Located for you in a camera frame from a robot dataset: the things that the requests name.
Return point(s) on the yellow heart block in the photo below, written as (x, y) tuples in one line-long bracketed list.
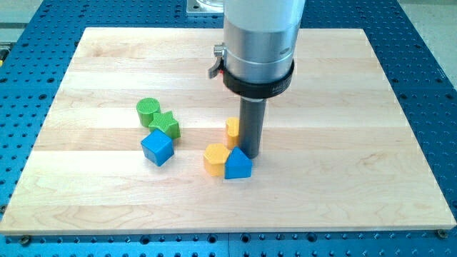
[(232, 132)]

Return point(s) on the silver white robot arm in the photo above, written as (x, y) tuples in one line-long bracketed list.
[(256, 55)]

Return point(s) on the yellow hexagon block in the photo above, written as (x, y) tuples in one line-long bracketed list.
[(215, 156)]

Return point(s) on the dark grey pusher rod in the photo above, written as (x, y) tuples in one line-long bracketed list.
[(251, 125)]

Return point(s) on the blue pentagon block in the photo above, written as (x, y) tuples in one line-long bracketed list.
[(238, 165)]

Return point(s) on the green star block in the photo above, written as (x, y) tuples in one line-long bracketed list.
[(166, 123)]

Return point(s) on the blue cube block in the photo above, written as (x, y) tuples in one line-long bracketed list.
[(158, 147)]

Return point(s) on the green cylinder block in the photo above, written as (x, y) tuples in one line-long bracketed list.
[(146, 108)]

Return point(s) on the light wooden board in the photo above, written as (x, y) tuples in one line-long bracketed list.
[(337, 152)]

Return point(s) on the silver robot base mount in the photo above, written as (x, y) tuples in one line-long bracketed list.
[(204, 7)]

